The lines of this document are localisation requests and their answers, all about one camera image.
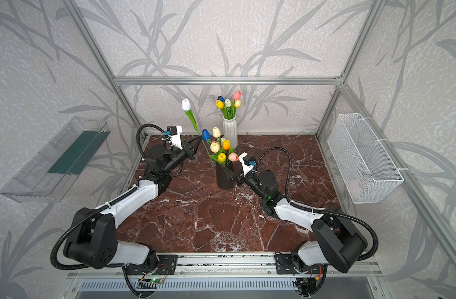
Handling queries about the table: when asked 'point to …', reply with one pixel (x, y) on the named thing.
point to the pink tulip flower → (237, 95)
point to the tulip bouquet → (226, 153)
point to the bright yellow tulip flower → (220, 104)
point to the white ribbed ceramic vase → (230, 131)
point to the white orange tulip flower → (215, 146)
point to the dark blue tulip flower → (221, 98)
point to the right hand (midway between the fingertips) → (234, 155)
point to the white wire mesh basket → (366, 169)
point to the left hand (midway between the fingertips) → (203, 132)
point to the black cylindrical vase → (225, 174)
